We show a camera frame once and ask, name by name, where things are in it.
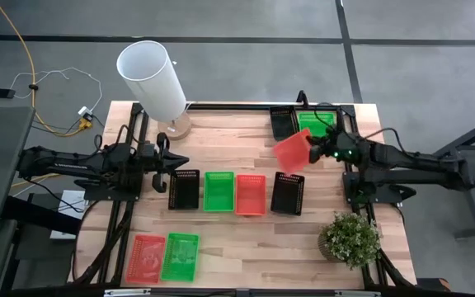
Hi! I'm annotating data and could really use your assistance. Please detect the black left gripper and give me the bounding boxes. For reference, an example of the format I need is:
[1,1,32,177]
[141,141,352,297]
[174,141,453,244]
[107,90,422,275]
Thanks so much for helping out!
[138,132,190,194]

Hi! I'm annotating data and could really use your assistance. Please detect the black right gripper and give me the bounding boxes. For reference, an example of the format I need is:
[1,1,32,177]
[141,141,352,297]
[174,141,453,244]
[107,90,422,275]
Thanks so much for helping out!
[308,131,362,166]

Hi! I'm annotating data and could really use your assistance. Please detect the red plastic basket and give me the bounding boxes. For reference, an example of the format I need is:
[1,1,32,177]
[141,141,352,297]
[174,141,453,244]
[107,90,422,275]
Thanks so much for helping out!
[125,233,167,285]
[234,174,267,217]
[272,128,315,175]

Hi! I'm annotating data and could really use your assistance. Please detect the black plastic basket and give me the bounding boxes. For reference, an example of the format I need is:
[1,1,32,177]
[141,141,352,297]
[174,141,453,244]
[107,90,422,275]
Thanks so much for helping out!
[167,168,201,211]
[270,171,306,217]
[269,105,300,142]

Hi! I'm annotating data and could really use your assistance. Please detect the green plastic basket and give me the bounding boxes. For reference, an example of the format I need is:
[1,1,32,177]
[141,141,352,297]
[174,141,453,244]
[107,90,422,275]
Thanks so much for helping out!
[202,171,236,213]
[159,232,201,283]
[297,111,337,138]

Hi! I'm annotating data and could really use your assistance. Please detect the white shade table lamp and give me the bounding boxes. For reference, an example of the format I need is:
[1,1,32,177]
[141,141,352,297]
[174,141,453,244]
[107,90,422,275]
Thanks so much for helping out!
[115,40,193,141]

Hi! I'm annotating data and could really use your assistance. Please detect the potted green plant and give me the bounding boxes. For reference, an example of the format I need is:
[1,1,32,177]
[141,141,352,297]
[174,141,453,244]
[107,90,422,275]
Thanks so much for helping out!
[317,211,383,271]

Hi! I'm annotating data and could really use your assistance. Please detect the white box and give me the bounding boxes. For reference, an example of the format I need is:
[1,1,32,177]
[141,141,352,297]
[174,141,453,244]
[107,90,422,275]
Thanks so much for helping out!
[49,189,89,240]

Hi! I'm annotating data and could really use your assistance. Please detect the black desk beam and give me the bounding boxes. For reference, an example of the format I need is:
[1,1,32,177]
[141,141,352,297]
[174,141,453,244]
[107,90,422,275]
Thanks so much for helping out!
[0,194,82,236]

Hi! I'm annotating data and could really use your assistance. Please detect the black front bar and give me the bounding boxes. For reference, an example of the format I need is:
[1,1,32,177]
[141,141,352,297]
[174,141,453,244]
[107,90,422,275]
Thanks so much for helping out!
[0,284,475,297]

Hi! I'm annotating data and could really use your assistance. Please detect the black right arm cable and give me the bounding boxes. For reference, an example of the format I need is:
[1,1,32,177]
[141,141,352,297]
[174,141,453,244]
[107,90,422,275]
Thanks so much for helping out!
[364,126,412,157]

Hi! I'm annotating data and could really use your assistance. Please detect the black back frame rail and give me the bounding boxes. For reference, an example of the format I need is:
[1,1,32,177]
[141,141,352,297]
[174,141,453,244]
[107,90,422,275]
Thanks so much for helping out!
[186,101,346,111]

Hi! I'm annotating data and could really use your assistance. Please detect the thin white cable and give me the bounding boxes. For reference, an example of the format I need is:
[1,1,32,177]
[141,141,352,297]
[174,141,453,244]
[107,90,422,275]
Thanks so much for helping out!
[9,67,102,115]

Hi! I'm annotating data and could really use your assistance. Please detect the black left frame rails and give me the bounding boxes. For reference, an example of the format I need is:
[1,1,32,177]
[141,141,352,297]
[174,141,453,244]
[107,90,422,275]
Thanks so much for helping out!
[72,101,150,285]

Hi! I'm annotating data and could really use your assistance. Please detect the black frame rails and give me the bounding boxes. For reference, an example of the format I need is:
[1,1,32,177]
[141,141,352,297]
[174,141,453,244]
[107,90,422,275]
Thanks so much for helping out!
[72,101,150,285]
[338,103,416,288]

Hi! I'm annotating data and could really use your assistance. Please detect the black right frame rails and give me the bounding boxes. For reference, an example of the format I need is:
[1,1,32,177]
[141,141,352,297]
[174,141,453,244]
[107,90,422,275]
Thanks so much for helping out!
[338,103,416,288]

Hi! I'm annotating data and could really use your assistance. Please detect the silver bracket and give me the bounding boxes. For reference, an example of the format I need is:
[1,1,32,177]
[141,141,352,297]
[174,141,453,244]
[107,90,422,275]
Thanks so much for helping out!
[104,288,152,297]
[335,290,382,297]

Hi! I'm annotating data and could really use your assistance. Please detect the yellow cable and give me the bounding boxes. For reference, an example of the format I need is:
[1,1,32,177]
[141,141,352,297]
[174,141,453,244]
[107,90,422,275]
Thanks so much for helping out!
[0,0,94,187]

